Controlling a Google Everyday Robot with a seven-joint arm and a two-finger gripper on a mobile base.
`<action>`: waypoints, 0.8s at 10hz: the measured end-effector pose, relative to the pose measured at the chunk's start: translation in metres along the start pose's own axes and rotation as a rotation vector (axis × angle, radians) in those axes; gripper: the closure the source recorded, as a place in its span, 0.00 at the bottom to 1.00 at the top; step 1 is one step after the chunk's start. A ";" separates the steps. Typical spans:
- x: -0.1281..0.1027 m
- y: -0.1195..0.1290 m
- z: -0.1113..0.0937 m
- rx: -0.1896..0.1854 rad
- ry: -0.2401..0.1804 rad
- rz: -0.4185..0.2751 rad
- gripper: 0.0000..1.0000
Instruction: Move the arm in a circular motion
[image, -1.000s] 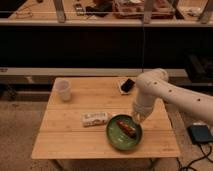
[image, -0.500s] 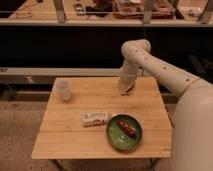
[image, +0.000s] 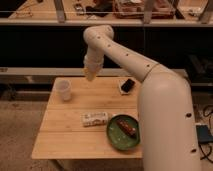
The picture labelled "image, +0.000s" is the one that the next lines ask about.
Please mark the black phone on coaster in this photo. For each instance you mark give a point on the black phone on coaster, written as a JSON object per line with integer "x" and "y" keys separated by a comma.
{"x": 125, "y": 86}

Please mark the red tray on bench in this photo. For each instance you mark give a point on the red tray on bench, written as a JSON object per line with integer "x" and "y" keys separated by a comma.
{"x": 136, "y": 9}

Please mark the dark device on bench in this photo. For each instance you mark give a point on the dark device on bench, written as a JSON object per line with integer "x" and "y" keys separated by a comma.
{"x": 79, "y": 9}

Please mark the brown chocolate bar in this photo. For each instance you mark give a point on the brown chocolate bar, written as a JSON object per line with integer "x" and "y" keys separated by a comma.
{"x": 126, "y": 128}

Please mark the wooden side table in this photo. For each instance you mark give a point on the wooden side table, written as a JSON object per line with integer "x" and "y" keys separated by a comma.
{"x": 62, "y": 135}

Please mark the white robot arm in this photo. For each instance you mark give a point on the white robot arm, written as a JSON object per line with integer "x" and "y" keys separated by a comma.
{"x": 166, "y": 115}

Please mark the blue box on floor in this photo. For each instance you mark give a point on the blue box on floor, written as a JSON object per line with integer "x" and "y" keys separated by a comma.
{"x": 204, "y": 134}

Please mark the green round plate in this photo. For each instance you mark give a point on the green round plate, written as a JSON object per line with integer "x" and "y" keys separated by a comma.
{"x": 117, "y": 138}

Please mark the white snack packet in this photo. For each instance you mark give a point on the white snack packet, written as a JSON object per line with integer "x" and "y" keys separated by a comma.
{"x": 95, "y": 119}

